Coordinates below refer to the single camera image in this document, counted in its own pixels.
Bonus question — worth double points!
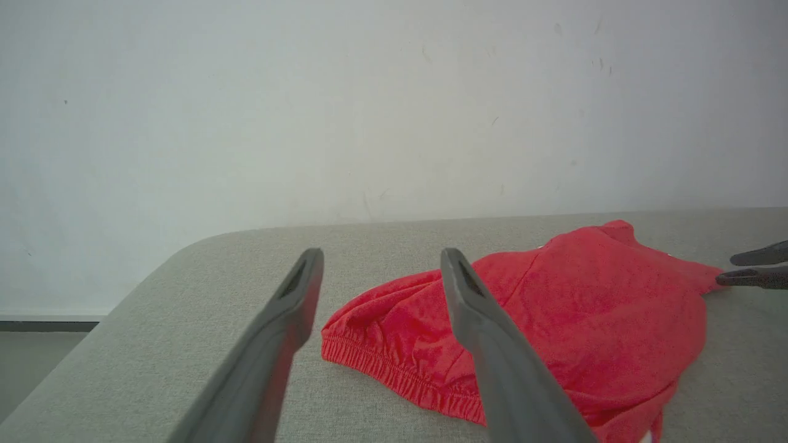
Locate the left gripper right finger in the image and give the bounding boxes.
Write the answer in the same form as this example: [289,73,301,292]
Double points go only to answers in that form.
[440,247,598,443]

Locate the red shorts with white stripes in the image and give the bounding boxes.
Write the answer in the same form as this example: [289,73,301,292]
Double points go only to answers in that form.
[320,220,727,443]

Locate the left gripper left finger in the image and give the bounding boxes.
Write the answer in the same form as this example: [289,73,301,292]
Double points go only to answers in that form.
[166,247,325,443]

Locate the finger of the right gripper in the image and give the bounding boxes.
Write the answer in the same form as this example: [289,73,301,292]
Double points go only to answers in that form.
[715,266,788,290]
[730,240,788,267]

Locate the dark baseboard strip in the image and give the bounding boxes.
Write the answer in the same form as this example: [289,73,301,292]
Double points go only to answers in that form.
[0,320,102,333]

